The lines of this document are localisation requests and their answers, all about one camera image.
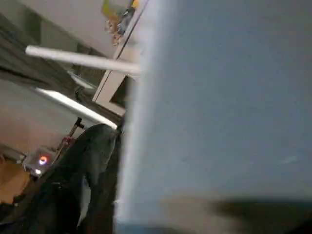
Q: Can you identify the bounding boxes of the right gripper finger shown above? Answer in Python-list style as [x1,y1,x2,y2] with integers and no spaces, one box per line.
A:
[0,123,121,234]

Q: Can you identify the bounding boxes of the grey device with red light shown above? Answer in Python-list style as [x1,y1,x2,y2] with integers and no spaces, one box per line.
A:
[22,151,55,177]

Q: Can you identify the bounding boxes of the white flat board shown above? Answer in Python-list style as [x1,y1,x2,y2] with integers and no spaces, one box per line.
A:
[35,88,118,130]

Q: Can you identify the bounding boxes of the colourful toy figures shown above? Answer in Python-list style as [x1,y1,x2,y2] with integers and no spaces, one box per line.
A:
[101,0,140,45]

